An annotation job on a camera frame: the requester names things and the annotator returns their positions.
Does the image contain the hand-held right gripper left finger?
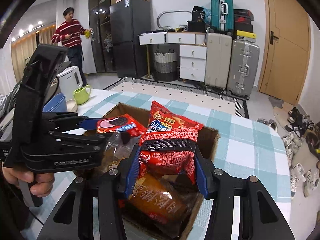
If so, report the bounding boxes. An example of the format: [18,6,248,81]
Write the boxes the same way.
[44,145,143,240]

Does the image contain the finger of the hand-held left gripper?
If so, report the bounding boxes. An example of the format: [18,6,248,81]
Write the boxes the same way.
[42,112,101,133]
[50,132,112,147]

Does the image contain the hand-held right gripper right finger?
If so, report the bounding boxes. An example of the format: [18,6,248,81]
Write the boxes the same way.
[194,147,295,240]

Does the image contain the clear bread packet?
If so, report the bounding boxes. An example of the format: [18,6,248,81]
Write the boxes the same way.
[102,132,140,173]

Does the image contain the red cookie packet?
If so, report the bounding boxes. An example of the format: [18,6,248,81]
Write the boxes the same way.
[96,114,147,137]

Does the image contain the brown cardboard box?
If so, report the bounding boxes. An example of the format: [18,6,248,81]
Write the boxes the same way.
[72,102,220,240]

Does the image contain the orange snack packet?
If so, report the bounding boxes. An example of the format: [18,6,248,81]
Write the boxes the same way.
[125,172,198,233]

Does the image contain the red chips bag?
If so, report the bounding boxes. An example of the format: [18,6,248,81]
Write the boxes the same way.
[138,101,203,184]

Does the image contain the person's left hand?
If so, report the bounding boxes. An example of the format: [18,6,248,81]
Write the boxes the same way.
[2,166,55,198]

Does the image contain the stack of blue bowls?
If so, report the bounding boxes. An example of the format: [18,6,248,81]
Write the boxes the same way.
[42,93,67,113]

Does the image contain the beige bowl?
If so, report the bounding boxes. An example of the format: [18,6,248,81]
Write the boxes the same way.
[65,99,78,113]

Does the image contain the green mug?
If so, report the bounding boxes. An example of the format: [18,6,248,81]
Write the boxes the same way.
[73,84,92,105]

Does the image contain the white electric kettle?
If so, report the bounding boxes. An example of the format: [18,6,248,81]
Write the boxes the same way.
[56,66,84,100]

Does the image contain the beige curtains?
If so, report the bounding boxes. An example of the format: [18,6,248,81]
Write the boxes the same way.
[11,24,57,67]

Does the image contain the patterned rug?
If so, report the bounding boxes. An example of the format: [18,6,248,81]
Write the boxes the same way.
[104,76,250,118]

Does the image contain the dark glass cabinet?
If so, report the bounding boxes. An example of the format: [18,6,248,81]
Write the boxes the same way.
[89,0,112,74]

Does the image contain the woven laundry basket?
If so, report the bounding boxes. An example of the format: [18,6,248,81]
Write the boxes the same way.
[153,49,178,82]

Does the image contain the dark grey refrigerator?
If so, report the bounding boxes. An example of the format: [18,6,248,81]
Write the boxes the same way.
[109,0,152,78]

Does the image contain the white desk with drawers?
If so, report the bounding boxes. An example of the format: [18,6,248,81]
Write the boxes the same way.
[139,31,208,79]

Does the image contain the pile of loose shoes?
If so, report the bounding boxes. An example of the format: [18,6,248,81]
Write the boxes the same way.
[257,106,320,198]

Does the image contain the white drawer cabinet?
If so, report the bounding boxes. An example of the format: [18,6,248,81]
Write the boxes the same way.
[179,44,207,83]

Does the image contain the silver suitcase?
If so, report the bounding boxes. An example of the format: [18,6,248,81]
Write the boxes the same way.
[226,39,260,99]

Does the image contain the beige suitcase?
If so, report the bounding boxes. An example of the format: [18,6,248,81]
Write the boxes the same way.
[204,32,233,92]

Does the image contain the yellow black shoe box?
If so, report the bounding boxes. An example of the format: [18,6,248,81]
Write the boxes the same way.
[236,30,257,43]

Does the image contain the black bag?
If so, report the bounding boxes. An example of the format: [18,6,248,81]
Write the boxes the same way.
[191,5,207,22]

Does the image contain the wooden door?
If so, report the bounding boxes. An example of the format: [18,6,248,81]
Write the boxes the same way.
[257,0,310,105]

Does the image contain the dark shoe box red logo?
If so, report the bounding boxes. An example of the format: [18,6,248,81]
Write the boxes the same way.
[234,16,253,25]

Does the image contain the teal suitcase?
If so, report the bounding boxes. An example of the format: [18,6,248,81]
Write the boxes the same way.
[210,0,234,32]

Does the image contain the curved metal frame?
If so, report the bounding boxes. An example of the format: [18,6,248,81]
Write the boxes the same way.
[157,10,192,28]

